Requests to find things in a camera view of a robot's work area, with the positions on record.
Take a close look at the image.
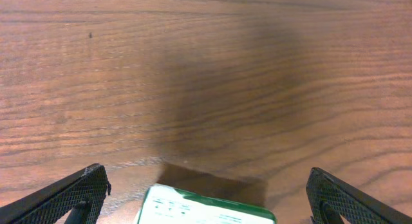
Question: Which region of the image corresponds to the green white soap box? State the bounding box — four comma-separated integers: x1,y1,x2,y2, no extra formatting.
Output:
133,183,277,224

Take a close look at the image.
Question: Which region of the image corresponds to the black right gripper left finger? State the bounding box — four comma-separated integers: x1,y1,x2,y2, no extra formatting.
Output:
1,163,111,224

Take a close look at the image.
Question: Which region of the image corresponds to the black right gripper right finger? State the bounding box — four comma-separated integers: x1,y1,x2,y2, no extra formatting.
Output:
306,167,411,224

